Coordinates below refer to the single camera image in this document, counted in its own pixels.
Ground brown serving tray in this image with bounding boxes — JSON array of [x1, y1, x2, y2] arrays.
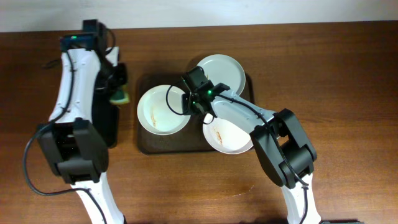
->
[[136, 72, 255, 156]]

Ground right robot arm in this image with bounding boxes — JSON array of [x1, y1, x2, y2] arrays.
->
[[182, 66, 322, 223]]

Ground white plate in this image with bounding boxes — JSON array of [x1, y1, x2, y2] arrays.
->
[[202, 114, 253, 154], [137, 85, 190, 135]]

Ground black rectangular tray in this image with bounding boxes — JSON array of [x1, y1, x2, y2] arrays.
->
[[91, 65, 119, 148]]

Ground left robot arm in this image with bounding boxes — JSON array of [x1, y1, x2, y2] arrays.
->
[[34, 19, 129, 223]]

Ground pale blue plate top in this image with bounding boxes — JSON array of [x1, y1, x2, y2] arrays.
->
[[197, 54, 246, 95]]

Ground green yellow sponge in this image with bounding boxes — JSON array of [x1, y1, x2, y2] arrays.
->
[[109, 85, 130, 105]]

